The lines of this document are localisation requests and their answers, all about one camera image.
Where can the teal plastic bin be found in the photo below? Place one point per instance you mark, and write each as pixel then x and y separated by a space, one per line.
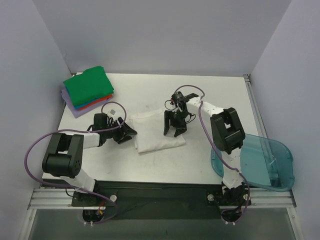
pixel 260 162

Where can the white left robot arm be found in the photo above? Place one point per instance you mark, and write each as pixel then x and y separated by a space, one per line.
pixel 64 155

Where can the white t-shirt red print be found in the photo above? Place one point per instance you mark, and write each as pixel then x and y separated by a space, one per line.
pixel 150 132

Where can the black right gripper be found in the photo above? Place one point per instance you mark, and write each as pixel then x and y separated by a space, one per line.
pixel 175 120

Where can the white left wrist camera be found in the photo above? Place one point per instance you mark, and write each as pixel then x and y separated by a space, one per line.
pixel 112 111

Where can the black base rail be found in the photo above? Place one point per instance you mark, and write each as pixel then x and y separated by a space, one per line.
pixel 159 201

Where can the aluminium frame rail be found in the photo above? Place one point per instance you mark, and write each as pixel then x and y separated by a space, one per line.
pixel 271 216

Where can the orange folded t-shirt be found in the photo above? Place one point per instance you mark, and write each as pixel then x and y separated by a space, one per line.
pixel 98 100

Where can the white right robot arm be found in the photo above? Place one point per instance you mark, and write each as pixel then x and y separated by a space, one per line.
pixel 227 132

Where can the blue folded t-shirt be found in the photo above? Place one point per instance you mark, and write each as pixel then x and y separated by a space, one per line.
pixel 84 106

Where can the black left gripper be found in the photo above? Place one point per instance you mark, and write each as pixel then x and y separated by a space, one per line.
pixel 120 131

